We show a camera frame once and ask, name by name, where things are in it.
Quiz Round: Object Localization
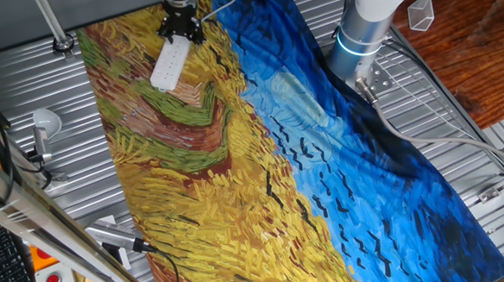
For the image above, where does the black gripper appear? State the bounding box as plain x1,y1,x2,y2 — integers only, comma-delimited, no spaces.
155,0,209,47

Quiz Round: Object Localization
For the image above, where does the white power strip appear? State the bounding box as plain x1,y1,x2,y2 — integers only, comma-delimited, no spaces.
148,32,193,95

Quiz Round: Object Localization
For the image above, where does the black round pole base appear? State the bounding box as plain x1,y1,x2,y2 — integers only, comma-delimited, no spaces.
51,31,76,59

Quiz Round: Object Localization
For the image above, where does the slanted metal pole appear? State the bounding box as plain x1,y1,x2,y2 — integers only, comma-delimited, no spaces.
16,0,71,46

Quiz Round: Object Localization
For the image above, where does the painted wheat field cloth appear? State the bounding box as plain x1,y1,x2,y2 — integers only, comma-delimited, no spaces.
61,0,504,282

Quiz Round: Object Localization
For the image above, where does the clear plastic cup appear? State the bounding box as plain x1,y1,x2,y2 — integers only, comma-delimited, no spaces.
406,0,437,33

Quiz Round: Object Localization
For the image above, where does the orange box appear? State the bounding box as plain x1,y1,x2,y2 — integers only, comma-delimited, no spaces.
28,243,60,274

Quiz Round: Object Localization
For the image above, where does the thin white gripper cable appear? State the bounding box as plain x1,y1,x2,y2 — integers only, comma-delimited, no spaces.
199,0,244,26

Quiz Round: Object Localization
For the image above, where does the small grey upright camera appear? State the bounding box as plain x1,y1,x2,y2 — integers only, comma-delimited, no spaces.
30,126,55,165

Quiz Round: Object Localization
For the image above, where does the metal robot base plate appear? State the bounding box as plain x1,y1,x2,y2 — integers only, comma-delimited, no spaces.
352,59,395,97

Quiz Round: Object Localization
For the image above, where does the silver bar camera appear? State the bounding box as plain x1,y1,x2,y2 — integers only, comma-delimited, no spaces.
83,219,150,254

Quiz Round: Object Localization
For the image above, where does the aluminium frame bar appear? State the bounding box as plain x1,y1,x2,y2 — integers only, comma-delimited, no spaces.
0,147,154,282

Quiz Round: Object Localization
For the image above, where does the black camera cable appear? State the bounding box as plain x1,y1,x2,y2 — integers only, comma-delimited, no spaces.
139,241,184,282

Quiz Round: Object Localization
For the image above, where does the thick grey robot cable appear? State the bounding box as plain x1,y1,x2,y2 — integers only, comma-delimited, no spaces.
350,77,504,172

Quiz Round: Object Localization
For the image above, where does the thin black cable bundle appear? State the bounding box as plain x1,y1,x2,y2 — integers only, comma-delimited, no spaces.
374,38,504,176

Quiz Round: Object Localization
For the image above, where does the aluminium corner bracket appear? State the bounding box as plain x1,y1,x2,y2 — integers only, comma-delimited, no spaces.
476,162,504,206

